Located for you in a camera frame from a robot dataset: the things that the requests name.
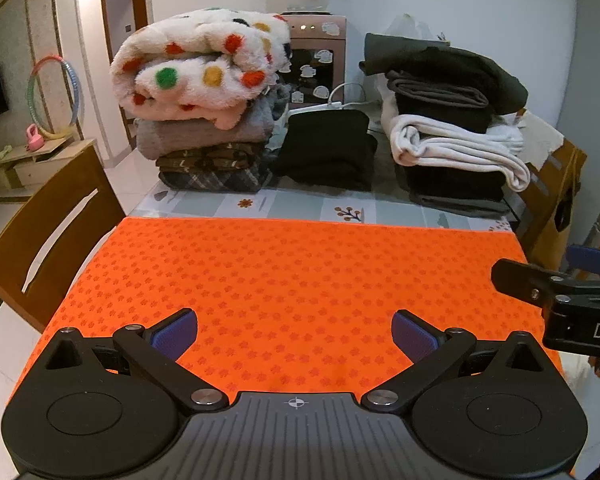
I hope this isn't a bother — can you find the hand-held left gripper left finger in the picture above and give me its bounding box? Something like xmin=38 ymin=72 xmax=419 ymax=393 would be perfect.
xmin=45 ymin=308 xmax=231 ymax=413

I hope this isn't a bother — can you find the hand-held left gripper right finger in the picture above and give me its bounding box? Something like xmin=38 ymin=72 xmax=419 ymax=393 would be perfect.
xmin=361 ymin=310 xmax=551 ymax=413

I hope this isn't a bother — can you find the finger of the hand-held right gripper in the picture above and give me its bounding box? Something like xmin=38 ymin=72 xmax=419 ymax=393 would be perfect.
xmin=566 ymin=244 xmax=600 ymax=281
xmin=491 ymin=258 xmax=600 ymax=311

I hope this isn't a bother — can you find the wooden chair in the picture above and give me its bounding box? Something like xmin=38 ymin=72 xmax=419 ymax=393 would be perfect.
xmin=0 ymin=146 xmax=126 ymax=333
xmin=510 ymin=110 xmax=588 ymax=273

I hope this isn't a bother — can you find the black thick folded garment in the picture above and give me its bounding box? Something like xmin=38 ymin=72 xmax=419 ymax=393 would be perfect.
xmin=402 ymin=162 xmax=513 ymax=218

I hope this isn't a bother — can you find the orange patterned mat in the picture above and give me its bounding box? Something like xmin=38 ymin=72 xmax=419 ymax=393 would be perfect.
xmin=11 ymin=216 xmax=576 ymax=480

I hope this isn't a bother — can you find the white ragged cloth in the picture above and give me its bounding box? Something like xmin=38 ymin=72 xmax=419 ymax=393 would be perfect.
xmin=490 ymin=109 xmax=566 ymax=171

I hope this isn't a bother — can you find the white folded garment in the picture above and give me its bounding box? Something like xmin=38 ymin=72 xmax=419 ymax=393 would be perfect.
xmin=381 ymin=95 xmax=531 ymax=191

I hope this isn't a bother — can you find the plaid folded garment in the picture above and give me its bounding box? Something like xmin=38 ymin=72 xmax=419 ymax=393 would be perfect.
xmin=158 ymin=165 xmax=273 ymax=193

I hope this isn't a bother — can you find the brown patterned folded garment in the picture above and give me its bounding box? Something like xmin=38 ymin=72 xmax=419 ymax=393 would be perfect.
xmin=155 ymin=141 xmax=268 ymax=171

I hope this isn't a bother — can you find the light grey folded garment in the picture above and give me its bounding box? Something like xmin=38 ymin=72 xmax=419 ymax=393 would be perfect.
xmin=135 ymin=95 xmax=276 ymax=161

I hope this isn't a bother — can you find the dark grey folded garment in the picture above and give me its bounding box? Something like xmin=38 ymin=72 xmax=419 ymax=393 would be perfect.
xmin=386 ymin=70 xmax=492 ymax=133

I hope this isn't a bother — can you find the dark olive folded garment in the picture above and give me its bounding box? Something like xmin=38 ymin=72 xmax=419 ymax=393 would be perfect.
xmin=358 ymin=32 xmax=529 ymax=116

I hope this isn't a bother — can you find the beige low cabinet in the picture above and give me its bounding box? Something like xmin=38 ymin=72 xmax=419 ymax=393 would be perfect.
xmin=0 ymin=135 xmax=98 ymax=191

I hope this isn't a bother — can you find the colourful hula hoop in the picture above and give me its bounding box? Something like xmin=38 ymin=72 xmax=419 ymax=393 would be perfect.
xmin=26 ymin=54 xmax=82 ymax=141

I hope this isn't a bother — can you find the blue grey garment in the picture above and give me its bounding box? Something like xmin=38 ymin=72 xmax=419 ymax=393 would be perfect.
xmin=265 ymin=76 xmax=294 ymax=126

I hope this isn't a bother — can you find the white plastic bag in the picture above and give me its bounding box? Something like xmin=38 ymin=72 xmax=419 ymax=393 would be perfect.
xmin=387 ymin=12 xmax=448 ymax=43

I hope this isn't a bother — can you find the white polka dot fleece blanket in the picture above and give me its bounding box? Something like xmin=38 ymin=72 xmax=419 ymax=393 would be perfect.
xmin=110 ymin=8 xmax=292 ymax=131

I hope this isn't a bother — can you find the pink water dispenser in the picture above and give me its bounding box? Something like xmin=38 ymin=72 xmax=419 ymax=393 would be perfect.
xmin=280 ymin=12 xmax=348 ymax=111

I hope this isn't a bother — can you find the white cable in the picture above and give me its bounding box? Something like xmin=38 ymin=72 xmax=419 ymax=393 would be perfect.
xmin=327 ymin=82 xmax=381 ymax=111

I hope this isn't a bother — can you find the brown wooden door frame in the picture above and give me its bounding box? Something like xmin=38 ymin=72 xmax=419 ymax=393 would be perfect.
xmin=99 ymin=0 xmax=153 ymax=150

